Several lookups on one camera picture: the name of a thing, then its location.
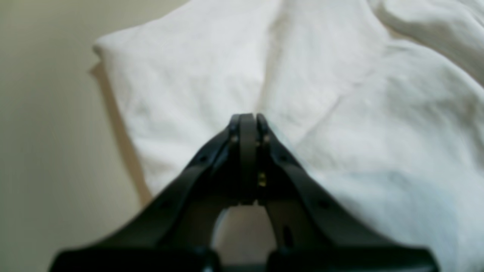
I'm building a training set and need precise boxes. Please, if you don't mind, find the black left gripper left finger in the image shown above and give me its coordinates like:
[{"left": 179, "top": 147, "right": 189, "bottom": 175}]
[{"left": 50, "top": 115, "right": 240, "bottom": 272}]

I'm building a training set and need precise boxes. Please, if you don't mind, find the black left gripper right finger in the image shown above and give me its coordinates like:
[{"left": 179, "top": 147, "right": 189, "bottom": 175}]
[{"left": 248, "top": 114, "right": 439, "bottom": 272}]

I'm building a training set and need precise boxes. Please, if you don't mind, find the white T-shirt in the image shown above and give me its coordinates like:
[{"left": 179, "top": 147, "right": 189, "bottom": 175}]
[{"left": 94, "top": 0, "right": 484, "bottom": 272}]

